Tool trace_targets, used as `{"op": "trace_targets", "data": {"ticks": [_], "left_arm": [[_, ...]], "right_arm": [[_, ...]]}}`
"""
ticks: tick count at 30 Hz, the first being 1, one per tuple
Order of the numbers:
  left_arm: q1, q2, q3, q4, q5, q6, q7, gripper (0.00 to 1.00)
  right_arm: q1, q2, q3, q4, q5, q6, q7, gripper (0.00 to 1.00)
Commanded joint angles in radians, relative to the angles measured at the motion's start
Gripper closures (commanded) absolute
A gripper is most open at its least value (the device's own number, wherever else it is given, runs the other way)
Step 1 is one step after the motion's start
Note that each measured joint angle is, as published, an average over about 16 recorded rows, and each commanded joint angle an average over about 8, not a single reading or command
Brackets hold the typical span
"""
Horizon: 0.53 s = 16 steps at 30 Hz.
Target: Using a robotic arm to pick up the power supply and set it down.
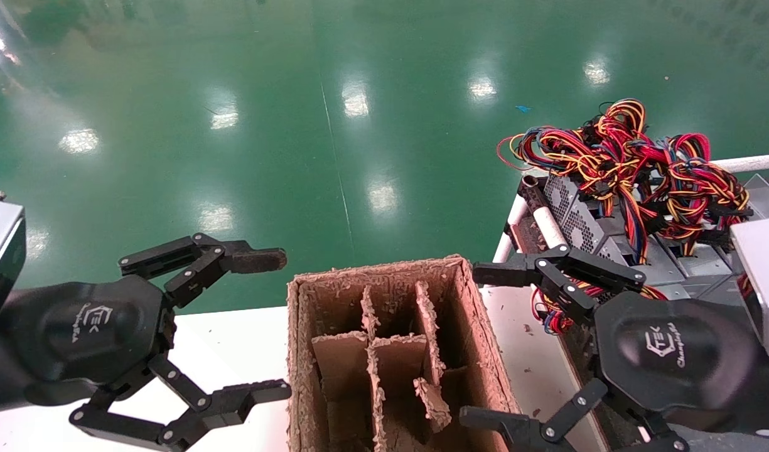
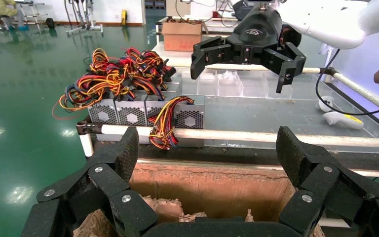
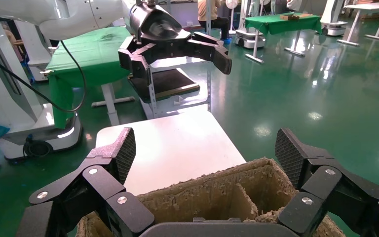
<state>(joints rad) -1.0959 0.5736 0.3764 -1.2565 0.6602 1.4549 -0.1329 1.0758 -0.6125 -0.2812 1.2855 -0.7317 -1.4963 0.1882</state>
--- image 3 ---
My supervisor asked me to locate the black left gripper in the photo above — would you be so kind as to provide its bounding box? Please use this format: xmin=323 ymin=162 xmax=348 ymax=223
xmin=118 ymin=3 xmax=232 ymax=86

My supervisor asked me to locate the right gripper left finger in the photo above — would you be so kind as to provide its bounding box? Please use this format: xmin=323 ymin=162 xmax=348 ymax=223
xmin=16 ymin=127 xmax=155 ymax=237

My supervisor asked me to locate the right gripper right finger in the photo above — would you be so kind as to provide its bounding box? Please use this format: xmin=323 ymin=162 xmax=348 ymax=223
xmin=274 ymin=128 xmax=379 ymax=237

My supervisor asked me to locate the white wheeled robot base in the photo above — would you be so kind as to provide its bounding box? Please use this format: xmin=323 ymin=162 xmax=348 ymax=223
xmin=0 ymin=103 xmax=83 ymax=161

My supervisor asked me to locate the black shelf board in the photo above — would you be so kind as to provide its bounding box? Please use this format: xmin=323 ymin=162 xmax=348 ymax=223
xmin=129 ymin=69 xmax=200 ymax=104

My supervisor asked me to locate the white metal shelf rack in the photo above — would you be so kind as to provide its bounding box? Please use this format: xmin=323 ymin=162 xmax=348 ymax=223
xmin=129 ymin=55 xmax=212 ymax=120

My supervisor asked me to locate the seated person tan shirt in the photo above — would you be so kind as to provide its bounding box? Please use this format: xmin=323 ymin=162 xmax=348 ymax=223
xmin=197 ymin=0 xmax=232 ymax=40

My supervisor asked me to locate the white wheeled robot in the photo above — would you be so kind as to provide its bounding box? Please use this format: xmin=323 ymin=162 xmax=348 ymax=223
xmin=234 ymin=0 xmax=266 ymax=50
xmin=320 ymin=0 xmax=349 ymax=37

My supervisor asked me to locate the cardboard divider insert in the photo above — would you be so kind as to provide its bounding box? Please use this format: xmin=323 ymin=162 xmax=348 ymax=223
xmin=234 ymin=182 xmax=264 ymax=220

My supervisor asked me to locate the worn brown cardboard box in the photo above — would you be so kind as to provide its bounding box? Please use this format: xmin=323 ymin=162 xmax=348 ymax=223
xmin=76 ymin=158 xmax=347 ymax=237

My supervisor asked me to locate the green table cloth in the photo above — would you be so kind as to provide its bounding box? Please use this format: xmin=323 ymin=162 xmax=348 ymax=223
xmin=45 ymin=26 xmax=134 ymax=130
xmin=244 ymin=13 xmax=323 ymax=37

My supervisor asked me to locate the flat cardboard piece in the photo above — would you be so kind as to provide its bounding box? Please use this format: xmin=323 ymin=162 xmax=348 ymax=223
xmin=280 ymin=12 xmax=312 ymax=21

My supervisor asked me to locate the white robot torso column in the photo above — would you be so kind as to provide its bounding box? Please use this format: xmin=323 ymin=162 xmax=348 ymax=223
xmin=0 ymin=13 xmax=44 ymax=128

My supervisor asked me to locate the white bare table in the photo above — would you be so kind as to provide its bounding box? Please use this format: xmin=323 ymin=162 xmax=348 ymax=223
xmin=337 ymin=2 xmax=379 ymax=47

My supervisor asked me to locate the white table frame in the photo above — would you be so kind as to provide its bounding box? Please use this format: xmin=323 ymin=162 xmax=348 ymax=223
xmin=91 ymin=82 xmax=136 ymax=126
xmin=245 ymin=30 xmax=306 ymax=65

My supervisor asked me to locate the thin black cable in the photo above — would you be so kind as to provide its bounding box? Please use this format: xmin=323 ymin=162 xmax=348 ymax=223
xmin=0 ymin=40 xmax=87 ymax=114

